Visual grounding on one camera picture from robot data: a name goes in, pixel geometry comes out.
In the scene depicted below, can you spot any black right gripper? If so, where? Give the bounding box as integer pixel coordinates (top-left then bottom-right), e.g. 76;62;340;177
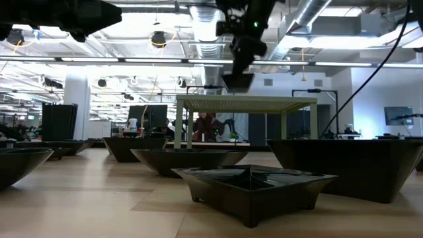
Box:
230;18;269;75

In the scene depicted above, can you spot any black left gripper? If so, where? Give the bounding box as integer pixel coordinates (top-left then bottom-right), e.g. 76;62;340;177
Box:
49;0;123;43

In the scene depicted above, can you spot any black leaf-shaped mini plate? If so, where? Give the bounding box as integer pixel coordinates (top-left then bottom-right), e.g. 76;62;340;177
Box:
220;73;256;94
130;148;249;179
0;147;55;192
42;140;95;157

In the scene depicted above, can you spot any black wavy square mini plate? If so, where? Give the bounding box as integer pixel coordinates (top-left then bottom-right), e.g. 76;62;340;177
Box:
102;136;169;163
266;138;423;204

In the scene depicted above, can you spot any green perforated metal shelf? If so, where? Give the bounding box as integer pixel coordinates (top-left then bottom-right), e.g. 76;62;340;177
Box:
173;94;319;150

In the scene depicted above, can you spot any black overhead stand bar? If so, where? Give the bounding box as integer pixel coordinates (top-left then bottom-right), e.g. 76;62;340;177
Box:
185;85;226;97

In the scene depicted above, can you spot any long ceiling light strip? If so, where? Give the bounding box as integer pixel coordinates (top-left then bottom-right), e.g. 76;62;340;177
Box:
0;56;423;69

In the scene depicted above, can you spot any person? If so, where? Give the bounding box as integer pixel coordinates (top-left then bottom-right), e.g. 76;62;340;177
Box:
192;112;221;143

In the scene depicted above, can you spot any black computer monitor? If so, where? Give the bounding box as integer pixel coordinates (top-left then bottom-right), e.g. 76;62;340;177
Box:
148;104;169;135
128;104;149;133

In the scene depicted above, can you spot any black cabinet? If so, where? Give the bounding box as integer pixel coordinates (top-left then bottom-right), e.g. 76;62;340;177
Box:
41;102;79;142

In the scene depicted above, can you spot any dark office desk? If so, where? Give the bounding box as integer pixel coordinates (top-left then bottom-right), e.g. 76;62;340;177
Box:
375;134;423;141

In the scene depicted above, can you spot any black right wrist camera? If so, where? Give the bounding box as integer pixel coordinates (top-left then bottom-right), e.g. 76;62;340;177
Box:
215;20;246;38

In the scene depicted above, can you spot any silver corrugated ceiling duct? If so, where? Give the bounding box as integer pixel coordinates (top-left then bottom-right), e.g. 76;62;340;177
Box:
188;4;227;87

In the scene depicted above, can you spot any black tube frame stand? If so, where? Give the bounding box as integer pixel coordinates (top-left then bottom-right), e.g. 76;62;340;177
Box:
291;88;340;140

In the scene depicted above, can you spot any black aluminium table frame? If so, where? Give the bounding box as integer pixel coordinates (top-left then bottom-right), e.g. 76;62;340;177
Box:
89;140;269;153

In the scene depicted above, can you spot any silver slanted ceiling duct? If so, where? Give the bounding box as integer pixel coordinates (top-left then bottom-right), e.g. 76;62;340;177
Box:
264;0;333;62

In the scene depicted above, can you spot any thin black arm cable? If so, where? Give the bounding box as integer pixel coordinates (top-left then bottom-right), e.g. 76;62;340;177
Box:
318;0;413;140

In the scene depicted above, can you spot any wall mounted monitor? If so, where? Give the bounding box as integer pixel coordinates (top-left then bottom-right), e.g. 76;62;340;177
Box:
383;106;414;126

